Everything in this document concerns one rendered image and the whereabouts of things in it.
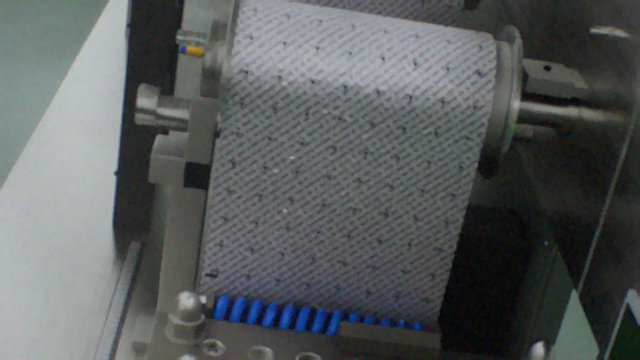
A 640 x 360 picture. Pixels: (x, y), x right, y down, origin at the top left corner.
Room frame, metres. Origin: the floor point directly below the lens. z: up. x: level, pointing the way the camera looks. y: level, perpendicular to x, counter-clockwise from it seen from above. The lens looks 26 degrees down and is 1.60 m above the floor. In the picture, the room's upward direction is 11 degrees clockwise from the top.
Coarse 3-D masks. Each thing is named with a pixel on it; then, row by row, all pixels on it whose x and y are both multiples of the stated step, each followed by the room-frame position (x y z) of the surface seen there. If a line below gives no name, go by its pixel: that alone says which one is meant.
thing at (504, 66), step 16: (224, 48) 0.88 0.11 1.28; (496, 48) 0.94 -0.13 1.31; (496, 64) 0.92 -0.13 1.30; (512, 64) 0.92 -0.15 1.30; (496, 80) 0.91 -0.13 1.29; (496, 96) 0.90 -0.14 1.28; (496, 112) 0.89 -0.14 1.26; (496, 128) 0.89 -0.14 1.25; (496, 144) 0.90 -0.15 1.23; (480, 160) 0.92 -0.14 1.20
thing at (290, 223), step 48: (240, 144) 0.87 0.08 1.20; (288, 144) 0.87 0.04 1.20; (240, 192) 0.87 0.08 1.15; (288, 192) 0.87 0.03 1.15; (336, 192) 0.88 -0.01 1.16; (384, 192) 0.88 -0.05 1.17; (432, 192) 0.88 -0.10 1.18; (240, 240) 0.87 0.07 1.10; (288, 240) 0.87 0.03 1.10; (336, 240) 0.88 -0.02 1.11; (384, 240) 0.88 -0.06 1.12; (432, 240) 0.88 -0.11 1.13; (240, 288) 0.87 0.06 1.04; (288, 288) 0.87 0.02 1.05; (336, 288) 0.88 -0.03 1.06; (384, 288) 0.88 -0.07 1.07; (432, 288) 0.89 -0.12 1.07
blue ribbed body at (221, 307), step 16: (224, 304) 0.84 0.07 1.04; (240, 304) 0.84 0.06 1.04; (256, 304) 0.85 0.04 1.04; (272, 304) 0.85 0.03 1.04; (224, 320) 0.84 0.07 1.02; (240, 320) 0.84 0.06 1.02; (256, 320) 0.84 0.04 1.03; (272, 320) 0.84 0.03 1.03; (288, 320) 0.84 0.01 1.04; (304, 320) 0.84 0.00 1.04; (320, 320) 0.85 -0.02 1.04; (336, 320) 0.85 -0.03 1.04; (352, 320) 0.85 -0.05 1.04; (368, 320) 0.86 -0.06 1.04; (384, 320) 0.86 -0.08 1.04; (400, 320) 0.87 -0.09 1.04
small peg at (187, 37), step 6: (180, 30) 0.91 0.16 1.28; (180, 36) 0.91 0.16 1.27; (186, 36) 0.91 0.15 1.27; (192, 36) 0.91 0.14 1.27; (198, 36) 0.91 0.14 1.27; (204, 36) 0.91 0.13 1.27; (180, 42) 0.91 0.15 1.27; (186, 42) 0.91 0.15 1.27; (192, 42) 0.91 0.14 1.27; (198, 42) 0.91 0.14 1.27; (204, 42) 0.91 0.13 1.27; (204, 48) 0.91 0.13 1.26
